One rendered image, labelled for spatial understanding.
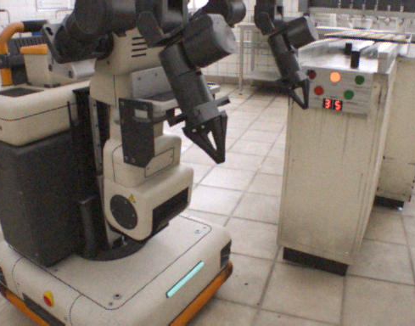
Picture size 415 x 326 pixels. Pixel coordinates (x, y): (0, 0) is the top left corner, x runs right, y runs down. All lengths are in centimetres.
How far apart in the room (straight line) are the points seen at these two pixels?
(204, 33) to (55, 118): 62
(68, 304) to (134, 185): 39
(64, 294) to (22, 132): 47
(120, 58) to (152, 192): 34
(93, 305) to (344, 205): 93
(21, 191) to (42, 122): 20
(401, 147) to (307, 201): 76
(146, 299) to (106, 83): 59
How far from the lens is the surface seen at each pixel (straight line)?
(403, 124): 201
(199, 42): 56
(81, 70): 78
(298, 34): 95
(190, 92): 58
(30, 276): 125
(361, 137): 132
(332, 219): 146
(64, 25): 77
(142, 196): 94
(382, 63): 124
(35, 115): 103
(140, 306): 106
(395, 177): 210
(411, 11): 203
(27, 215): 111
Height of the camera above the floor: 100
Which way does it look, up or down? 23 degrees down
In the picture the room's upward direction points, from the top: straight up
